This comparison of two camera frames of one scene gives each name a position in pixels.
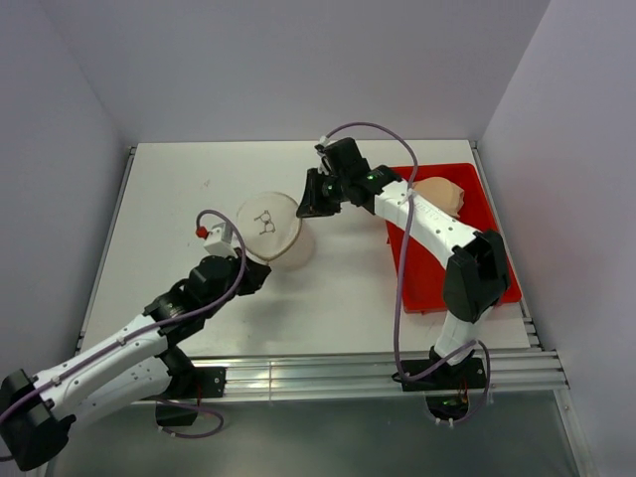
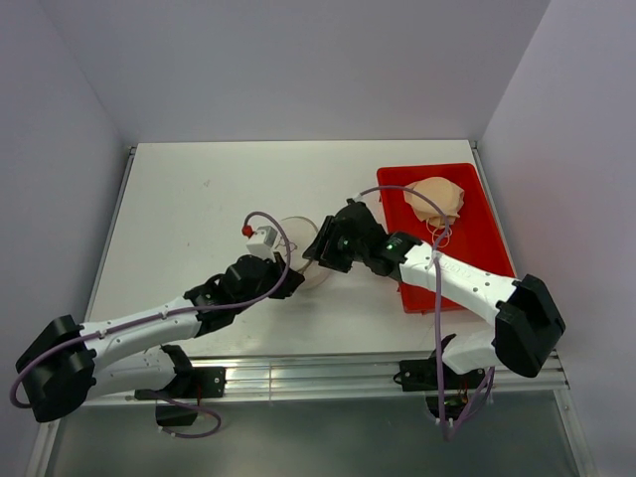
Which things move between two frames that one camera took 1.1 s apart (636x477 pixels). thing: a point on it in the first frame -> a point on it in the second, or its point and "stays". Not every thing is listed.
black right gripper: [312, 204] -> [330, 230]
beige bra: [441, 193] stays
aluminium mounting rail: [309, 376] stays
